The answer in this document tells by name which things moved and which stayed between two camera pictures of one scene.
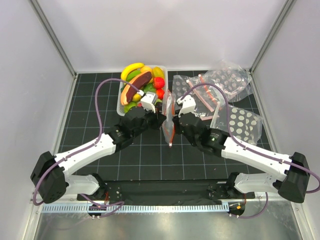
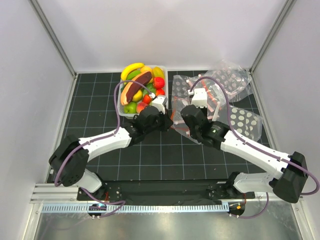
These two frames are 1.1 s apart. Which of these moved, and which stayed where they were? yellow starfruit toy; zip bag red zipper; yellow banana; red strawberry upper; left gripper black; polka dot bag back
Moved: zip bag red zipper; left gripper black
Stayed: polka dot bag back; red strawberry upper; yellow banana; yellow starfruit toy
